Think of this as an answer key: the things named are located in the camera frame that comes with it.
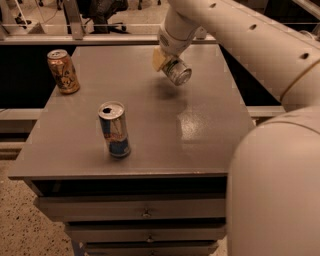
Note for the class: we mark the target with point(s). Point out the gold brown soda can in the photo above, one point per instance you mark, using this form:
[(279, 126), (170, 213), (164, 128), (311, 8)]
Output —
[(63, 71)]

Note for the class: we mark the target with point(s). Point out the black office chair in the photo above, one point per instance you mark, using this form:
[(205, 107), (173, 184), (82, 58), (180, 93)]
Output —
[(100, 11)]

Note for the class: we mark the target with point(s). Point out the grey metal railing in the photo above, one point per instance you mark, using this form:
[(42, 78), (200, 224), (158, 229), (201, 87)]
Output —
[(74, 18)]

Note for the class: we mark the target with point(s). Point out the blue silver Red Bull can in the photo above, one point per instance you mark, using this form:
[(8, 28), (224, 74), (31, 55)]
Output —
[(113, 125)]

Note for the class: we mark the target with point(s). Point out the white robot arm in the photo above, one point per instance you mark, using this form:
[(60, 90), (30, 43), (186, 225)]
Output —
[(273, 184)]

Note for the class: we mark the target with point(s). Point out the green white 7up can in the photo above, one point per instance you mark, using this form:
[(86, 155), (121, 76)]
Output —
[(177, 71)]

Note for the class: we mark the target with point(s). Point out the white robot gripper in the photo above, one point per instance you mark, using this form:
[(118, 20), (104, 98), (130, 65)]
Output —
[(172, 44)]

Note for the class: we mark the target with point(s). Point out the grey drawer cabinet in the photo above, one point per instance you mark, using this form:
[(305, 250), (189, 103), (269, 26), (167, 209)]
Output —
[(167, 196)]

